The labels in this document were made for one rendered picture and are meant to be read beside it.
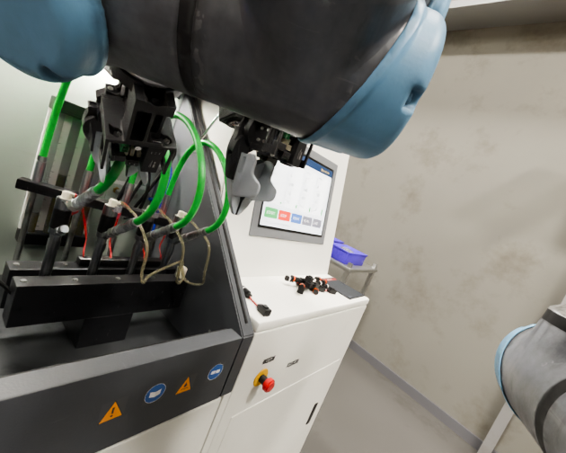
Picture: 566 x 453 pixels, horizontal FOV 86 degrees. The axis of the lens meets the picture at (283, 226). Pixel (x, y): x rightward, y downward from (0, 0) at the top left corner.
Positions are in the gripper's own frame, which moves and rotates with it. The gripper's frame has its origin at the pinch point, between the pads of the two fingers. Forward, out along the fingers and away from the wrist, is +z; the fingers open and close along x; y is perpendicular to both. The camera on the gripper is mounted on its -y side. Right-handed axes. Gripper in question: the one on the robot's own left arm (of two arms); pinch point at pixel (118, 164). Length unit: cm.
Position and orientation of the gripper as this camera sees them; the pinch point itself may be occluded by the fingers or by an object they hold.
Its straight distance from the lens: 51.5
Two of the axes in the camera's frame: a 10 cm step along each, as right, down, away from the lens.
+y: 2.8, 9.0, -3.4
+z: -5.4, 4.4, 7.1
